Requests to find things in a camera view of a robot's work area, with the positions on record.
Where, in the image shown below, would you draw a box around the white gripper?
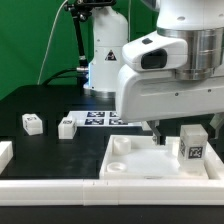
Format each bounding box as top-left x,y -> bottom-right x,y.
116,31 -> 224,145

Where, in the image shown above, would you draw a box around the white thin cable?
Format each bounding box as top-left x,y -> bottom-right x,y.
37,0 -> 69,85

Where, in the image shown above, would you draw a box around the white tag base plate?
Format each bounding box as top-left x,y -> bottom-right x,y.
67,111 -> 141,127

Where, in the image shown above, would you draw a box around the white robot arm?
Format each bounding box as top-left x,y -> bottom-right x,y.
115,0 -> 224,144

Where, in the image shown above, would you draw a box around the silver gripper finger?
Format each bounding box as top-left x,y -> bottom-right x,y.
210,112 -> 224,139

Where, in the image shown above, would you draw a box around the white square tabletop part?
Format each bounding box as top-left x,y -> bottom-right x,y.
99,135 -> 224,180

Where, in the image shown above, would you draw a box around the white left fence piece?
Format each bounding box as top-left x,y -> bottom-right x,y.
0,141 -> 13,174

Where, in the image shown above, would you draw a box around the white front fence rail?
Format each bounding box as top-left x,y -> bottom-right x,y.
0,180 -> 224,206

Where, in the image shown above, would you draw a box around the black thick cable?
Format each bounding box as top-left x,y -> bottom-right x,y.
42,67 -> 88,87

